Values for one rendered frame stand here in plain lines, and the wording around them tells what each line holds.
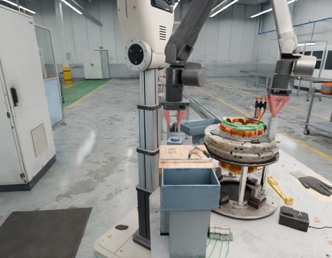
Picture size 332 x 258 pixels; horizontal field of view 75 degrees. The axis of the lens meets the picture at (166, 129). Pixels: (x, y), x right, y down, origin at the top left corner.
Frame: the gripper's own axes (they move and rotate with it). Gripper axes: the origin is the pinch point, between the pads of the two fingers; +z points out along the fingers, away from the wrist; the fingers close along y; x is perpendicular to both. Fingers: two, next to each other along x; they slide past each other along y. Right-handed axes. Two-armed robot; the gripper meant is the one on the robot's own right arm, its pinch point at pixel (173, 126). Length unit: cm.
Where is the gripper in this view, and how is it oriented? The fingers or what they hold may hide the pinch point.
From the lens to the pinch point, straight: 75.7
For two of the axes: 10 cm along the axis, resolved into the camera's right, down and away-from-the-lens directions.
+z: -0.1, 9.5, 3.2
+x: -0.3, -3.2, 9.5
